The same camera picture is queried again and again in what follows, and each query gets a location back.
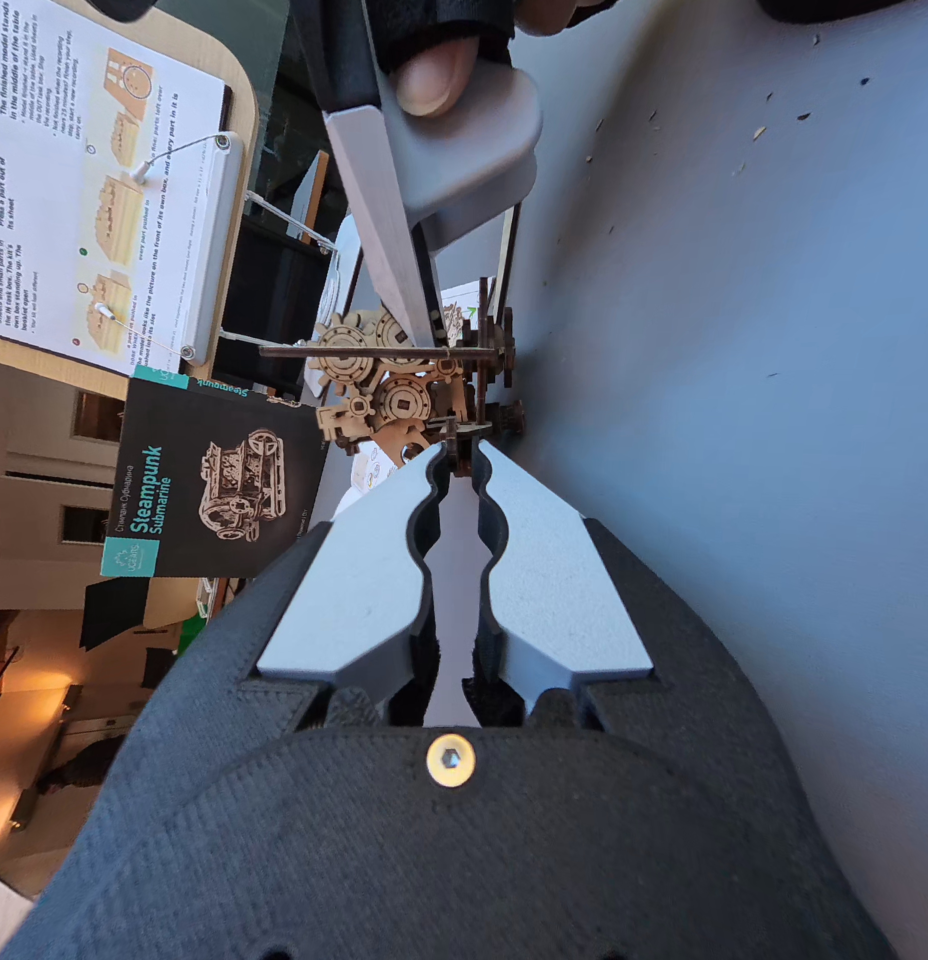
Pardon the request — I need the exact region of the black storage box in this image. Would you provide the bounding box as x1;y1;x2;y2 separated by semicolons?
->
211;216;339;400

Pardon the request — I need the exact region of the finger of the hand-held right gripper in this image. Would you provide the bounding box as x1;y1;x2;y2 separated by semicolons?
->
323;103;448;351

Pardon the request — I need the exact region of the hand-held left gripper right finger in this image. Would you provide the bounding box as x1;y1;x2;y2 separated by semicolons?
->
473;438;654;714

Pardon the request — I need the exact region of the black model kit box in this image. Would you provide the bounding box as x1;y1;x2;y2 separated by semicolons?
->
100;366;331;580

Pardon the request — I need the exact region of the person's right hand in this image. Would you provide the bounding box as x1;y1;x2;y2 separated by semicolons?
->
395;0;607;117

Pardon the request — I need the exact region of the white printed task sheet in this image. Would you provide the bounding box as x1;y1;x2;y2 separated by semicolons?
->
0;0;232;376

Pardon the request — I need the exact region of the white clip bar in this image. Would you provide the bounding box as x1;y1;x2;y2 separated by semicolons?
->
181;131;245;369

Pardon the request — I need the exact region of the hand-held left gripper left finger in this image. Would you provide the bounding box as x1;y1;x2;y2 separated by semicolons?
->
257;441;447;706

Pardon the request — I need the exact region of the wooden gear model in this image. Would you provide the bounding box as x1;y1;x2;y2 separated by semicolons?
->
260;277;526;481

